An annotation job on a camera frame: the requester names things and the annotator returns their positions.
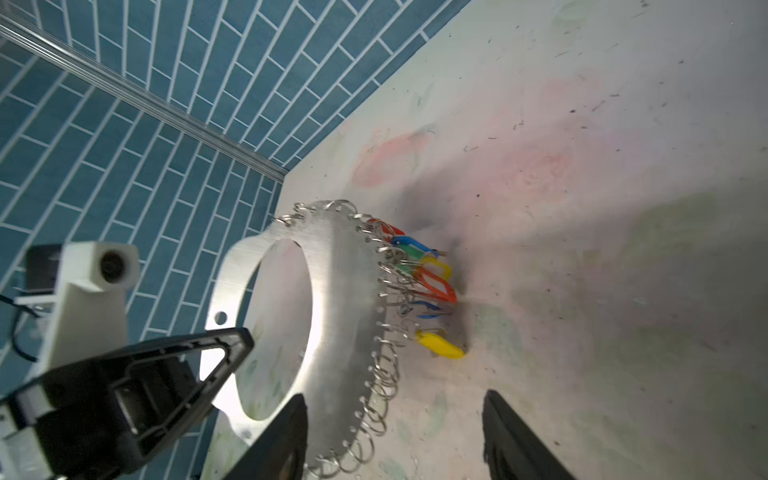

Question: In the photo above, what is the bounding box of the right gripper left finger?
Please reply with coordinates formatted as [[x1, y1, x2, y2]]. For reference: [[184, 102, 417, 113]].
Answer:
[[224, 394, 308, 480]]

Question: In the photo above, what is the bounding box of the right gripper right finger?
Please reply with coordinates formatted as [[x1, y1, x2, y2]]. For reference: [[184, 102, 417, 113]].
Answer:
[[482, 390, 575, 480]]

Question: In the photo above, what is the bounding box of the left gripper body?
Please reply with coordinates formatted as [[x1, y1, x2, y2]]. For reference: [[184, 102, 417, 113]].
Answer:
[[1, 355, 198, 479]]

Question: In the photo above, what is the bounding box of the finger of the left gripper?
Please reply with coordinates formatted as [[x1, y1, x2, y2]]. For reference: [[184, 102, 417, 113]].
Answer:
[[119, 328, 253, 456]]

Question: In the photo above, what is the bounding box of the large keyring with chain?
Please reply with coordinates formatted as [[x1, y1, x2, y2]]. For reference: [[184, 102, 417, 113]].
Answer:
[[206, 199, 400, 479]]

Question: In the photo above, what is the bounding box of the yellow tagged key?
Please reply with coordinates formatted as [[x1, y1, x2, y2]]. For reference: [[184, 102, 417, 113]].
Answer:
[[414, 328, 467, 360]]

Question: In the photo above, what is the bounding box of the bunch of coloured key tags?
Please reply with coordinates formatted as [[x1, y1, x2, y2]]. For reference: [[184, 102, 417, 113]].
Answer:
[[358, 216, 458, 320]]

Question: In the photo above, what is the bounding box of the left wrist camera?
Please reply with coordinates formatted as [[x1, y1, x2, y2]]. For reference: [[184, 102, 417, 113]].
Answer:
[[9, 241, 141, 381]]

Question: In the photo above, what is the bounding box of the left corner aluminium post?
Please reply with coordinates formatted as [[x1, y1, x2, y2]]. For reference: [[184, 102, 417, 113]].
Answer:
[[1, 7, 287, 184]]

